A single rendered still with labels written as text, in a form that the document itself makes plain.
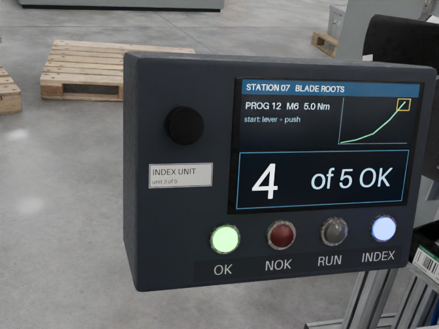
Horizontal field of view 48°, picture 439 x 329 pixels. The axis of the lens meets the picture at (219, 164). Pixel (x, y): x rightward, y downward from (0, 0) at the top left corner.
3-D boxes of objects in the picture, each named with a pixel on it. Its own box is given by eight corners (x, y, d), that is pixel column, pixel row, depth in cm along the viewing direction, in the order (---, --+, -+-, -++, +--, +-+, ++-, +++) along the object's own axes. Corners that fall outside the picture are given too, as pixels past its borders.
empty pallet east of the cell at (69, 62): (192, 64, 450) (193, 48, 443) (210, 105, 365) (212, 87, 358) (55, 56, 424) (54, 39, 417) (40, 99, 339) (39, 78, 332)
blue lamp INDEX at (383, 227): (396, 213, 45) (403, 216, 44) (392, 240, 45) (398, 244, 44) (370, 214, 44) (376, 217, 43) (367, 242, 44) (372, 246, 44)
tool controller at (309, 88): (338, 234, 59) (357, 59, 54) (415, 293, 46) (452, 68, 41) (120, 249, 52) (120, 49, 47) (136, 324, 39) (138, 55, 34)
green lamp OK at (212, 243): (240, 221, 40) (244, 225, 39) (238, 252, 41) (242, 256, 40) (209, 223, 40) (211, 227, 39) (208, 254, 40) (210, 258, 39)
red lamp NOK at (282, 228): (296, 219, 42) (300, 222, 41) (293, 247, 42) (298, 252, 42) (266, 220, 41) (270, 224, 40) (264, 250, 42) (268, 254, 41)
